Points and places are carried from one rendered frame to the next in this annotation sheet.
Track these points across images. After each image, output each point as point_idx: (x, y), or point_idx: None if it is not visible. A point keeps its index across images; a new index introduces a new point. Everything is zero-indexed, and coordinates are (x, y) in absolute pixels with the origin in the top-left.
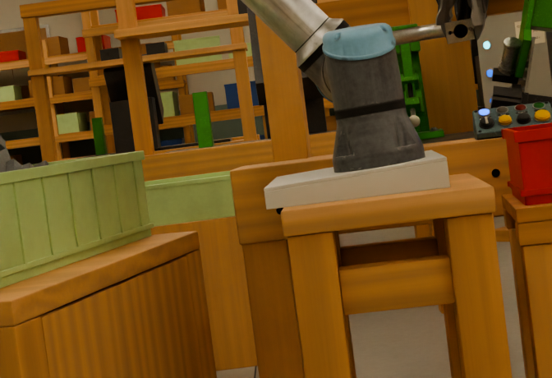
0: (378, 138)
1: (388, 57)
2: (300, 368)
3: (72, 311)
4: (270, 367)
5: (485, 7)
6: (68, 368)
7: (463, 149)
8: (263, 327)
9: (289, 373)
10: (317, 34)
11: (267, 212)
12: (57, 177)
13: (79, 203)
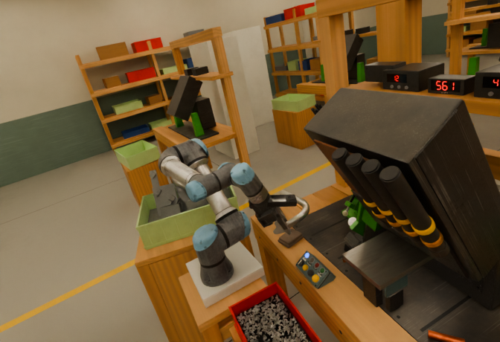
0: (201, 273)
1: (202, 252)
2: (270, 279)
3: (164, 261)
4: (265, 273)
5: (283, 227)
6: (162, 273)
7: (292, 266)
8: (263, 262)
9: (268, 278)
10: (216, 216)
11: (257, 235)
12: (182, 216)
13: (195, 220)
